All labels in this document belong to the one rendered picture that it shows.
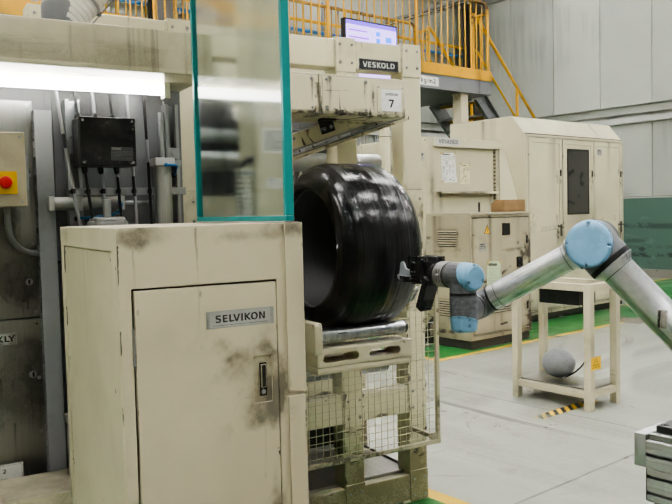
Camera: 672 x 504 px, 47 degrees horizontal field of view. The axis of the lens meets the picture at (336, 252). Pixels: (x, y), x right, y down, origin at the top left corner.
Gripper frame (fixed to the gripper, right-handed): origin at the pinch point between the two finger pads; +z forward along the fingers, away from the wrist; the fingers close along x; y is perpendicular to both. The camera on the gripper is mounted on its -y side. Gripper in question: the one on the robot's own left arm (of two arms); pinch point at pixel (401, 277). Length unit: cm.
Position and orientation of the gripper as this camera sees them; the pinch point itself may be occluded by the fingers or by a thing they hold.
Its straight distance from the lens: 238.6
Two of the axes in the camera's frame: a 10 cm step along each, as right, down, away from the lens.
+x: -8.7, 0.5, -5.0
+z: -5.0, -0.2, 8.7
